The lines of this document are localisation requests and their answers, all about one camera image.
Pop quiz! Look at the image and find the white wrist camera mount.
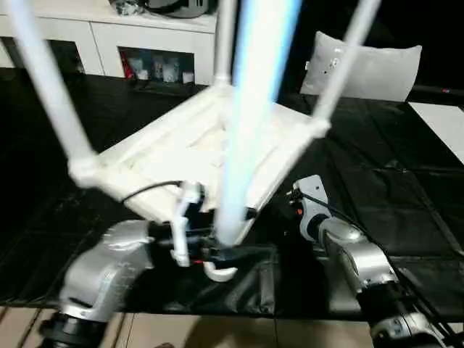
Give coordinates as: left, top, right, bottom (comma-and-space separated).
170, 180, 208, 268
291, 174, 333, 242

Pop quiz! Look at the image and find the white glass-door cabinet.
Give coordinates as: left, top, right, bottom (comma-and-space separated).
0, 0, 218, 86

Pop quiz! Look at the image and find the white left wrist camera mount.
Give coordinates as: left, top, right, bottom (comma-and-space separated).
170, 180, 208, 268

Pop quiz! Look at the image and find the black table mat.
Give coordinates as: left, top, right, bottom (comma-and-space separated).
0, 67, 464, 322

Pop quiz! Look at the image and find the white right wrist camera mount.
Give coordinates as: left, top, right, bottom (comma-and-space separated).
291, 174, 333, 242

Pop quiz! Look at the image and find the grey pillow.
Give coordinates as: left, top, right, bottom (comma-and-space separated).
299, 30, 423, 102

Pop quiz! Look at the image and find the white plastic table top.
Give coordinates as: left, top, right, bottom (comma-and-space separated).
67, 81, 333, 283

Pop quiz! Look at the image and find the grey pot on cabinet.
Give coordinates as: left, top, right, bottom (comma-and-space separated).
146, 0, 218, 19

